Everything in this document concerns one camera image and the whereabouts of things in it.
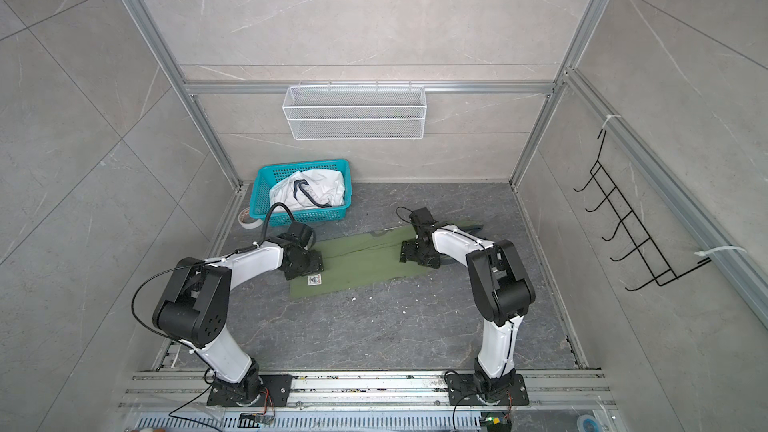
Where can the black wire hook rack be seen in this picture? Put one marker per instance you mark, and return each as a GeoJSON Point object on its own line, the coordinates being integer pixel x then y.
{"type": "Point", "coordinates": [629, 224]}

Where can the white tank top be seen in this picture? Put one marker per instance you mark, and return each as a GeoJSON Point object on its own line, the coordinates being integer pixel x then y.
{"type": "Point", "coordinates": [310, 190]}

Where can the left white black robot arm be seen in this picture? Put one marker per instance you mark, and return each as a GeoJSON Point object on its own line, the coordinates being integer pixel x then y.
{"type": "Point", "coordinates": [194, 305]}

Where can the white wire mesh shelf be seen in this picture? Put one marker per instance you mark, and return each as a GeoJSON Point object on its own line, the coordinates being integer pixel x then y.
{"type": "Point", "coordinates": [355, 112]}

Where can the roll of tape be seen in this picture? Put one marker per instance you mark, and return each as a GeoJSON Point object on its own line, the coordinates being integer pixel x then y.
{"type": "Point", "coordinates": [246, 221]}

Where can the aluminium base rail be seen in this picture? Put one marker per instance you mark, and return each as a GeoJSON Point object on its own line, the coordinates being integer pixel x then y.
{"type": "Point", "coordinates": [415, 400]}

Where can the blue tape roll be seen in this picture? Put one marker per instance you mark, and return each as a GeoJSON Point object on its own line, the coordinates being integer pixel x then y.
{"type": "Point", "coordinates": [590, 423]}

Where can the green tank top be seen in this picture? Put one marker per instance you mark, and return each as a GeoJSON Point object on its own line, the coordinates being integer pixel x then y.
{"type": "Point", "coordinates": [366, 259]}

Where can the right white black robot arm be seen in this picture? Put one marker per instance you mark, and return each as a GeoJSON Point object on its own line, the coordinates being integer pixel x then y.
{"type": "Point", "coordinates": [502, 292]}

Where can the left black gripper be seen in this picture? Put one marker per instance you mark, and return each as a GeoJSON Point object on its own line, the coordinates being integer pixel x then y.
{"type": "Point", "coordinates": [317, 265]}

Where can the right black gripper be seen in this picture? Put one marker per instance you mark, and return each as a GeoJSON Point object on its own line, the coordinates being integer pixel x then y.
{"type": "Point", "coordinates": [408, 254]}

